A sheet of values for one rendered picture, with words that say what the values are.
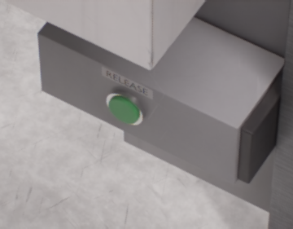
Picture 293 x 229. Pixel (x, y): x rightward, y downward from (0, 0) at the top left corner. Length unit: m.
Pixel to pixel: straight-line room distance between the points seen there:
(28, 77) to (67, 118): 0.11
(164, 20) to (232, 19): 0.23
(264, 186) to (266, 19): 0.23
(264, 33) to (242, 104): 0.07
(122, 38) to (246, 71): 0.22
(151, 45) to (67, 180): 1.60
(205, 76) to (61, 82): 0.14
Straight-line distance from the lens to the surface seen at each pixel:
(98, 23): 1.29
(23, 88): 2.98
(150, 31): 1.26
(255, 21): 1.48
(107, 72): 1.49
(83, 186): 2.85
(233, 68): 1.48
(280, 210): 1.59
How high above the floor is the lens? 2.34
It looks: 53 degrees down
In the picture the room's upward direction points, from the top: straight up
